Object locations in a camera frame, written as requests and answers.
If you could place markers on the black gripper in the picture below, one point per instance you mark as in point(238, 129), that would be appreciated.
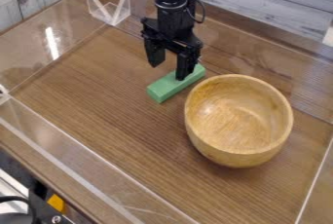
point(179, 41)

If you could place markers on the clear acrylic tray wall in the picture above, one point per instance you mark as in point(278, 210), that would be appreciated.
point(105, 194)

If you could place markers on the green rectangular block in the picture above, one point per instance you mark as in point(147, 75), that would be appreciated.
point(167, 86)

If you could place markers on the yellow and black device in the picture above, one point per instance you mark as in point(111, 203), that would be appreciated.
point(52, 199)

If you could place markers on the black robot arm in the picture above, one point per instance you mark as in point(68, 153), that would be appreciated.
point(176, 14)

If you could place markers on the clear acrylic corner bracket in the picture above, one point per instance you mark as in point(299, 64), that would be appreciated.
point(109, 13)

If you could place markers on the brown wooden bowl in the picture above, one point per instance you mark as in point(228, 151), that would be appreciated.
point(238, 120)

